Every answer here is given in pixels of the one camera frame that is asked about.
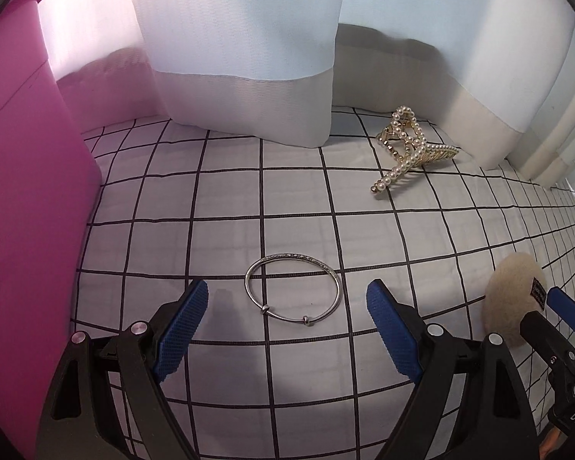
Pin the beige powder puff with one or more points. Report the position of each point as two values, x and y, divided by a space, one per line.
508 297

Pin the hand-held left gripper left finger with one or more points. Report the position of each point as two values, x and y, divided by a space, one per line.
182 330

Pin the gold pearl hair claw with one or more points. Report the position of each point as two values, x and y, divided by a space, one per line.
407 163

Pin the pink plastic tub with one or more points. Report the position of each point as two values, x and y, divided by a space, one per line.
28 201

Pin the pale blue white curtain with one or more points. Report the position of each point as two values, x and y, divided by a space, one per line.
244 33

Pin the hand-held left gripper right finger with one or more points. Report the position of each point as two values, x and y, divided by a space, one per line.
393 330

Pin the silver bangle with beads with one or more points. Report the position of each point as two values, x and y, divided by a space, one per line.
265 310

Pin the person's right hand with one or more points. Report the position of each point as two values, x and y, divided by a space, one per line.
550 449

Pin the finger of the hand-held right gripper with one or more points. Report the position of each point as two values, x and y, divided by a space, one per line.
565 306

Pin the white black grid tablecloth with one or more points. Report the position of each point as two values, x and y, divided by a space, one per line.
292 191

